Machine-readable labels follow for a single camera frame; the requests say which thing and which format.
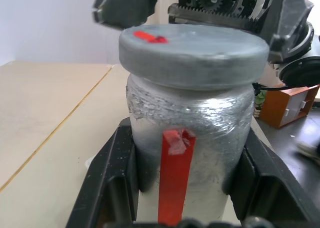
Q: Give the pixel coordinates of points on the grey taped jar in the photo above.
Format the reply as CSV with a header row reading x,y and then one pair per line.
x,y
210,142

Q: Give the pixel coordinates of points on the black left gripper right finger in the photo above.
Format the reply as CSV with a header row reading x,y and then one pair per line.
x,y
272,188

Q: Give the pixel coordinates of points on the grey metallic object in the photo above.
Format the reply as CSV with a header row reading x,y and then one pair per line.
x,y
308,151

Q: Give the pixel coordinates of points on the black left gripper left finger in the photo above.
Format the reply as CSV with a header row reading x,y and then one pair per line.
x,y
110,178

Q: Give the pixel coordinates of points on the small green potted plant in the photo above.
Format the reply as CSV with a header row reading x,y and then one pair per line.
x,y
260,101

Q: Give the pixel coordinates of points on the grey jar lid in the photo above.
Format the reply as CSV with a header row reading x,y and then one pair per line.
x,y
192,62

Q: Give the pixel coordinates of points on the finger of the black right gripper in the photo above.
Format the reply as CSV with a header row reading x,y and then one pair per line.
x,y
290,17
122,5

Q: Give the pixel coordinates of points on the orange storage box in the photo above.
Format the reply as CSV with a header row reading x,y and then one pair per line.
x,y
277,107

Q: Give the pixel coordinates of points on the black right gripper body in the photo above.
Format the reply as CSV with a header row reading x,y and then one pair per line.
x,y
215,2

